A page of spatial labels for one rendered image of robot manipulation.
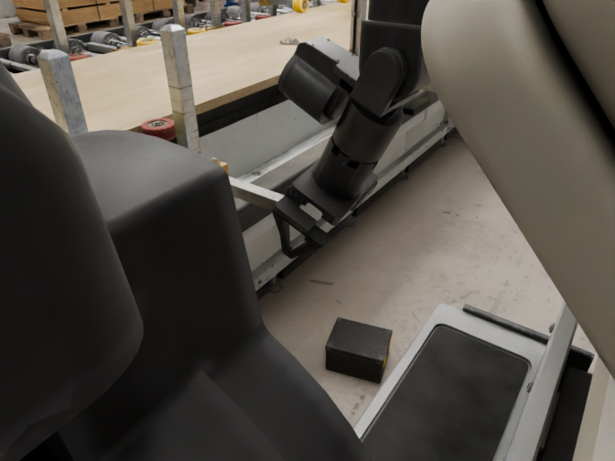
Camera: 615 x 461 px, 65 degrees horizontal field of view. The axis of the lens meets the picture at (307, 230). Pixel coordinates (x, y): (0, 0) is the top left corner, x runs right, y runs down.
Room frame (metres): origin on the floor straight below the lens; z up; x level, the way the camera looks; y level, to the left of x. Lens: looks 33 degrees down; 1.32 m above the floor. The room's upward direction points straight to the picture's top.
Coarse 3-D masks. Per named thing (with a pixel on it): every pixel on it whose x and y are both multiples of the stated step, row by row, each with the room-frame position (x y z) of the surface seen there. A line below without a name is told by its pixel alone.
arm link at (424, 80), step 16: (384, 0) 0.43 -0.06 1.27; (400, 0) 0.42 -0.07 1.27; (416, 0) 0.41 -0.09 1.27; (368, 16) 0.44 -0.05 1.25; (384, 16) 0.42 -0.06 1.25; (400, 16) 0.42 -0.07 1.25; (416, 16) 0.41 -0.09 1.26; (368, 32) 0.43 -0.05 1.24; (384, 32) 0.42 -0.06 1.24; (400, 32) 0.41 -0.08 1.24; (416, 32) 0.41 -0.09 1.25; (368, 48) 0.43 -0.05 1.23; (400, 48) 0.41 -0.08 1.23; (416, 48) 0.40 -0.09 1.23; (416, 64) 0.40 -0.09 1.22; (416, 80) 0.40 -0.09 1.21; (400, 96) 0.41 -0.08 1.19
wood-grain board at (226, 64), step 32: (224, 32) 2.28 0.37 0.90; (256, 32) 2.28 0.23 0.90; (288, 32) 2.28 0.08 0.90; (320, 32) 2.28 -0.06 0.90; (96, 64) 1.71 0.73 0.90; (128, 64) 1.71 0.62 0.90; (160, 64) 1.71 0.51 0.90; (192, 64) 1.71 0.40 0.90; (224, 64) 1.71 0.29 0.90; (256, 64) 1.71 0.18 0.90; (32, 96) 1.35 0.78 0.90; (96, 96) 1.35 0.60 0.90; (128, 96) 1.35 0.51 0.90; (160, 96) 1.35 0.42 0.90; (224, 96) 1.37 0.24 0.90; (96, 128) 1.10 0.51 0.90; (128, 128) 1.10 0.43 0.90
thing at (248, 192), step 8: (232, 184) 0.97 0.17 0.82; (240, 184) 0.97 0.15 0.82; (248, 184) 0.97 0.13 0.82; (232, 192) 0.96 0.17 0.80; (240, 192) 0.95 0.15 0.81; (248, 192) 0.94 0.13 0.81; (256, 192) 0.93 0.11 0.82; (264, 192) 0.93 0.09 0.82; (272, 192) 0.93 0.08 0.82; (248, 200) 0.94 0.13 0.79; (256, 200) 0.92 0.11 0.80; (264, 200) 0.91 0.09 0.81; (272, 200) 0.90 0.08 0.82; (264, 208) 0.91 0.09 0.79; (272, 208) 0.90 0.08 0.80
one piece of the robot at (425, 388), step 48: (432, 336) 0.28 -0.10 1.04; (480, 336) 0.27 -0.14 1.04; (528, 336) 0.27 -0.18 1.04; (384, 384) 0.23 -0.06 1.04; (432, 384) 0.23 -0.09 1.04; (480, 384) 0.23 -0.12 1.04; (528, 384) 0.19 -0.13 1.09; (384, 432) 0.19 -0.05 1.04; (432, 432) 0.19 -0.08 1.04; (480, 432) 0.19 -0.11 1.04; (528, 432) 0.15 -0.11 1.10
